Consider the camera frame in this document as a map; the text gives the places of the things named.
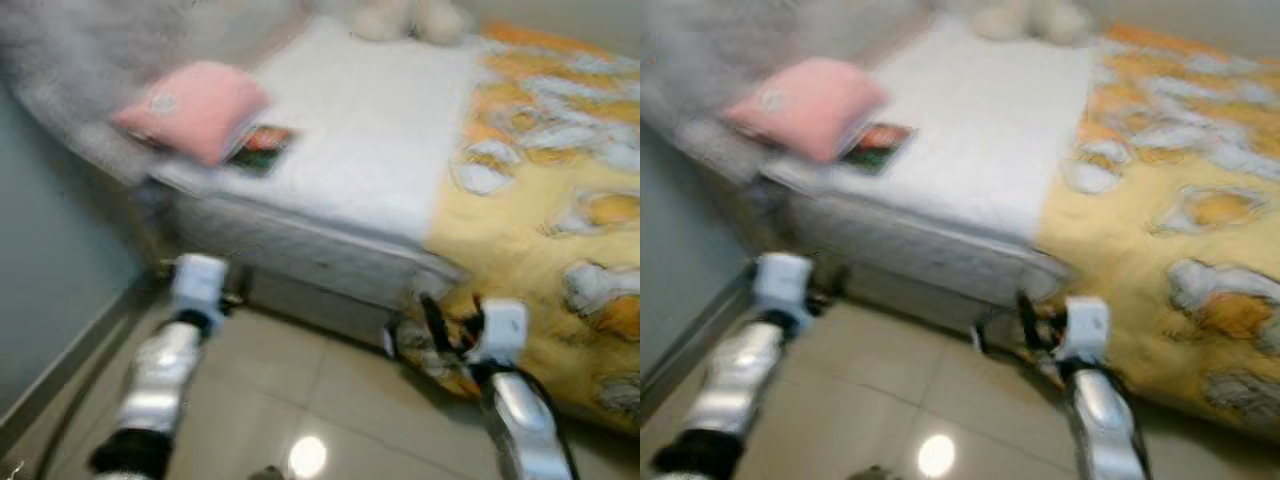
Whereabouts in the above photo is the dark red green book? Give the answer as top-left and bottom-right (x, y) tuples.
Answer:
(842, 121), (916, 177)
(224, 124), (299, 179)

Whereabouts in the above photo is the white plush toy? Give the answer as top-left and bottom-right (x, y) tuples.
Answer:
(349, 0), (472, 47)
(972, 0), (1093, 45)

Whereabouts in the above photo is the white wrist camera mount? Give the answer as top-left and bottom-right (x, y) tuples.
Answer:
(753, 252), (814, 321)
(169, 254), (230, 322)
(1062, 295), (1112, 363)
(477, 297), (530, 367)

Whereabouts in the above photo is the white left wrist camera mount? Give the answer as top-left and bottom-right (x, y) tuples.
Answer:
(169, 254), (230, 322)
(753, 252), (814, 321)

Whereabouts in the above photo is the pink pillow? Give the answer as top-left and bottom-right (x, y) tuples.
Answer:
(111, 60), (272, 167)
(724, 57), (889, 165)

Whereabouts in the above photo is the yellow orange cartoon blanket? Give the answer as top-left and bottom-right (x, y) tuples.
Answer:
(420, 20), (641, 437)
(1035, 20), (1280, 433)

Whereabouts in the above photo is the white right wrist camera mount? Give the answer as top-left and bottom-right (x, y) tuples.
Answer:
(1062, 295), (1112, 363)
(477, 297), (530, 367)

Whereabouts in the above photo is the white grey quilted mattress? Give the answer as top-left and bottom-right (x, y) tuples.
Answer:
(20, 14), (483, 313)
(650, 12), (1096, 306)

